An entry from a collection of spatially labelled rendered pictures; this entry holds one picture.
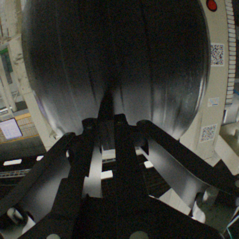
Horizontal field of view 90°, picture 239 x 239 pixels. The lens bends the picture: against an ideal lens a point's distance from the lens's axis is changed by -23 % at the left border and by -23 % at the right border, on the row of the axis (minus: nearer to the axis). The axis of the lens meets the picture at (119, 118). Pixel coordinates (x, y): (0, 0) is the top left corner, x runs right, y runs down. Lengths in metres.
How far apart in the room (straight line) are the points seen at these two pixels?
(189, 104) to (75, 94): 0.16
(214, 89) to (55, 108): 0.46
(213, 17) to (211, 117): 0.34
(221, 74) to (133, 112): 0.39
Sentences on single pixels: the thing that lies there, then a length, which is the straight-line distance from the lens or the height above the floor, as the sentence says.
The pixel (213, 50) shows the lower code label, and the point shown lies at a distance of 0.50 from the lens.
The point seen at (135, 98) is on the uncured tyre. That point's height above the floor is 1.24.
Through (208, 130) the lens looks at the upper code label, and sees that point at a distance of 0.61.
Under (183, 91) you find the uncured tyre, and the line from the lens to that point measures 0.22.
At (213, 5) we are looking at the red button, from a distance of 0.52.
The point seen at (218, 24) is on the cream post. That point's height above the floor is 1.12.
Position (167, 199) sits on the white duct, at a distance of 1.52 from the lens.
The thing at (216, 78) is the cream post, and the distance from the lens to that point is 0.53.
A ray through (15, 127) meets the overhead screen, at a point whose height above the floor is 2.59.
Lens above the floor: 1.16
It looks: 29 degrees up
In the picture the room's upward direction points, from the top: 170 degrees clockwise
